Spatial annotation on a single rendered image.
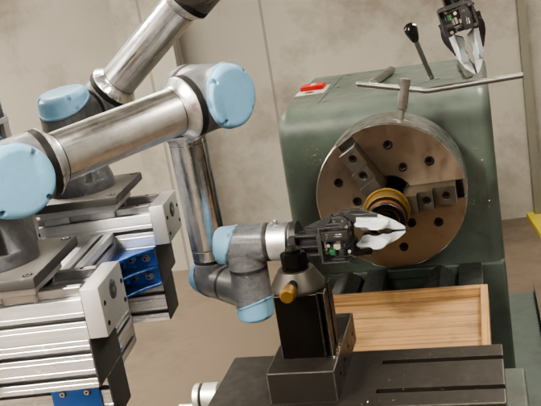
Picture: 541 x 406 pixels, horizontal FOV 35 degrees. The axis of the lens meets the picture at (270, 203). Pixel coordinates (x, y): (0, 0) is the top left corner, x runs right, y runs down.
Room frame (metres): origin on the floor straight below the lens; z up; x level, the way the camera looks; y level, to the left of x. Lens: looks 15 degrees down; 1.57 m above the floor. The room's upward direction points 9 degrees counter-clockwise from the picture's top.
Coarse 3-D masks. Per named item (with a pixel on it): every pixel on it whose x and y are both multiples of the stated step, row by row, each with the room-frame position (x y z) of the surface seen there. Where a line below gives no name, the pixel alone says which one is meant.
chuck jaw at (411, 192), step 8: (416, 184) 1.72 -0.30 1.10; (424, 184) 1.71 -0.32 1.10; (432, 184) 1.69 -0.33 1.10; (440, 184) 1.68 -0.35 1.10; (448, 184) 1.67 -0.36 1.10; (456, 184) 1.70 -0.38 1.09; (408, 192) 1.68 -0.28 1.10; (416, 192) 1.66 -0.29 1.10; (424, 192) 1.65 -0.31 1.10; (432, 192) 1.65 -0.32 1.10; (440, 192) 1.67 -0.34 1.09; (448, 192) 1.66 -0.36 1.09; (456, 192) 1.69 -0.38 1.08; (464, 192) 1.69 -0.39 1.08; (408, 200) 1.64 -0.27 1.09; (416, 200) 1.64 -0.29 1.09; (424, 200) 1.66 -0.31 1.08; (432, 200) 1.65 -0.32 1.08; (440, 200) 1.67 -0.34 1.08; (448, 200) 1.66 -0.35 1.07; (456, 200) 1.66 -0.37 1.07; (416, 208) 1.64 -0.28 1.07; (424, 208) 1.65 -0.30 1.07; (432, 208) 1.65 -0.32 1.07
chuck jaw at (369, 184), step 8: (344, 144) 1.75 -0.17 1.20; (352, 144) 1.75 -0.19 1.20; (344, 152) 1.72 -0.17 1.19; (352, 152) 1.71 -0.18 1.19; (360, 152) 1.71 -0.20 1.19; (344, 160) 1.71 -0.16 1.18; (352, 160) 1.71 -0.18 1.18; (360, 160) 1.71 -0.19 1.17; (368, 160) 1.72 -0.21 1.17; (352, 168) 1.71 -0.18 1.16; (360, 168) 1.70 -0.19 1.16; (368, 168) 1.68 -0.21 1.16; (376, 168) 1.72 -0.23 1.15; (352, 176) 1.69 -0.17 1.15; (360, 176) 1.69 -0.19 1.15; (368, 176) 1.68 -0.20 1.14; (376, 176) 1.68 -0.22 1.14; (384, 176) 1.73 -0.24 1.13; (360, 184) 1.69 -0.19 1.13; (368, 184) 1.66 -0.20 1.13; (376, 184) 1.66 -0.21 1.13; (384, 184) 1.69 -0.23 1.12; (368, 192) 1.66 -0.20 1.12
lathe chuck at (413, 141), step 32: (352, 128) 1.82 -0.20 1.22; (384, 128) 1.73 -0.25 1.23; (416, 128) 1.71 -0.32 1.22; (384, 160) 1.73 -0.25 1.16; (416, 160) 1.72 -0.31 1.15; (448, 160) 1.70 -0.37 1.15; (320, 192) 1.77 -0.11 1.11; (352, 192) 1.75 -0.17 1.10; (416, 224) 1.72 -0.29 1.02; (448, 224) 1.70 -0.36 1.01; (384, 256) 1.74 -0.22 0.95; (416, 256) 1.72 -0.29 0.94
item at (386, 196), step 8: (376, 192) 1.64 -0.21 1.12; (384, 192) 1.64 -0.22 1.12; (392, 192) 1.64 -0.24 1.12; (400, 192) 1.64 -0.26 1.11; (368, 200) 1.65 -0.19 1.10; (376, 200) 1.62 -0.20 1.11; (384, 200) 1.60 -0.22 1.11; (392, 200) 1.61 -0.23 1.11; (400, 200) 1.61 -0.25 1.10; (368, 208) 1.62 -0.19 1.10; (376, 208) 1.59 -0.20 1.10; (384, 208) 1.59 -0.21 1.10; (392, 208) 1.58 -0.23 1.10; (400, 208) 1.59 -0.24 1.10; (408, 208) 1.64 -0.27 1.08; (392, 216) 1.67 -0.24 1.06; (400, 216) 1.58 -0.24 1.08; (408, 216) 1.64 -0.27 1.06; (376, 232) 1.59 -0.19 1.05
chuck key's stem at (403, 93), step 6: (402, 78) 1.76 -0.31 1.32; (408, 78) 1.76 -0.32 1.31; (402, 84) 1.75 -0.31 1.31; (408, 84) 1.75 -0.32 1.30; (402, 90) 1.75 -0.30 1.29; (408, 90) 1.75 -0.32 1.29; (402, 96) 1.75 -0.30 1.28; (408, 96) 1.76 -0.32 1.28; (402, 102) 1.75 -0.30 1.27; (402, 108) 1.75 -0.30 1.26; (402, 114) 1.76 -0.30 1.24; (402, 120) 1.76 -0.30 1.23
